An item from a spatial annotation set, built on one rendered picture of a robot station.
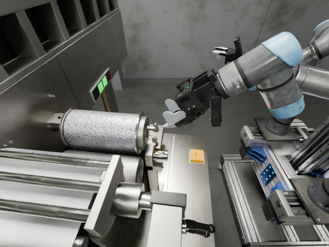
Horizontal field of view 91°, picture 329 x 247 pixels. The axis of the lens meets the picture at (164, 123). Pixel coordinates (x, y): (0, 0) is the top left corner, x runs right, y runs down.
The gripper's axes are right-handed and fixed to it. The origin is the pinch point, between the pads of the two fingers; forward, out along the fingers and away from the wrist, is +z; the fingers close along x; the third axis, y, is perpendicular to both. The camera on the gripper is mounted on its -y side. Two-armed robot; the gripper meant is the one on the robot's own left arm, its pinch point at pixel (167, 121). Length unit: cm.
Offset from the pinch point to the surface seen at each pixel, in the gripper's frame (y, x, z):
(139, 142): 2.2, 6.0, 8.8
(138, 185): 6.5, 24.0, -1.0
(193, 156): -37.7, -14.0, 14.8
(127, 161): 1.7, 11.5, 13.3
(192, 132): -116, -117, 66
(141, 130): 4.3, 3.6, 6.5
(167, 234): 8.1, 32.7, -10.8
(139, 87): -53, -220, 139
